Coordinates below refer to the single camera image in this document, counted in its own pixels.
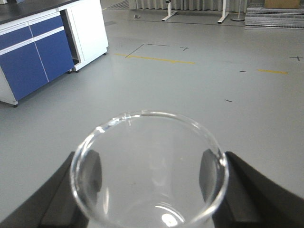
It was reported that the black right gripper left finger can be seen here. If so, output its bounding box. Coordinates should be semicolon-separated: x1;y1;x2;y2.
0;152;88;228

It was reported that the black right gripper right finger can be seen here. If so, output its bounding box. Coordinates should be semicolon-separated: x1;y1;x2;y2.
212;152;304;228

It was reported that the clear glass beaker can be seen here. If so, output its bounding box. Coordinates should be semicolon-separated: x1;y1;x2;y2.
70;111;229;228

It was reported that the blue and white lab cabinet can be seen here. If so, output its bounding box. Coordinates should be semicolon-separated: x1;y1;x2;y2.
0;0;108;106

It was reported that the white table frame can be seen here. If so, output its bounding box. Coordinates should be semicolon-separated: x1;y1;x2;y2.
162;0;229;23

